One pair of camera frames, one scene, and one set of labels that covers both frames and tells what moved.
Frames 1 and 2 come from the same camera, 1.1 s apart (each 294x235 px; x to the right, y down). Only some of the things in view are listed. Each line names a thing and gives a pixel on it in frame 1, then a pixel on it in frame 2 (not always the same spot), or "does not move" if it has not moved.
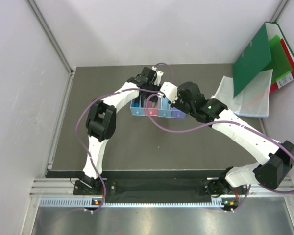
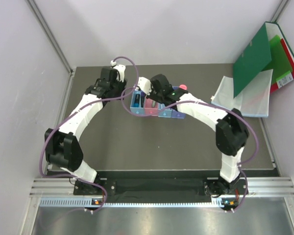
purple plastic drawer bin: x=177 y=113 does not move
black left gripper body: x=153 y=95 to x=118 y=87
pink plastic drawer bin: x=153 y=107 does not move
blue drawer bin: x=137 y=106 does not move
